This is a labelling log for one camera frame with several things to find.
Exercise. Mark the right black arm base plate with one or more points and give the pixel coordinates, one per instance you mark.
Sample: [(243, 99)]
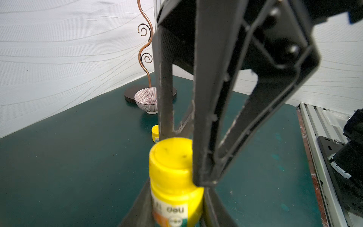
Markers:
[(344, 162)]

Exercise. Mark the bronze scroll jewelry stand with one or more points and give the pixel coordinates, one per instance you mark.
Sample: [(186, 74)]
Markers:
[(144, 29)]

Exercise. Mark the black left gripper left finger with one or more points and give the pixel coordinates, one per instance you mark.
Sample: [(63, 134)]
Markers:
[(141, 213)]

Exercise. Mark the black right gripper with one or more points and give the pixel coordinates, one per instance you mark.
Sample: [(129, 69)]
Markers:
[(181, 28)]

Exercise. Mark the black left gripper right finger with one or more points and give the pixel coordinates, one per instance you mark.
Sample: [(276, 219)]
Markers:
[(214, 213)]

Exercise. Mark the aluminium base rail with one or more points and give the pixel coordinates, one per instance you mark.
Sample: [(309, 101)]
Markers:
[(315, 122)]

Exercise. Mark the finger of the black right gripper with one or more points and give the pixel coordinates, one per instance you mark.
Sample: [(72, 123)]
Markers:
[(232, 103)]

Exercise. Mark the purple patterned bowl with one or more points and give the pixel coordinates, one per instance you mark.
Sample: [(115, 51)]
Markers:
[(146, 100)]

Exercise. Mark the yellow jar lid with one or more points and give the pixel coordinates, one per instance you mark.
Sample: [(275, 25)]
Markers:
[(170, 166)]

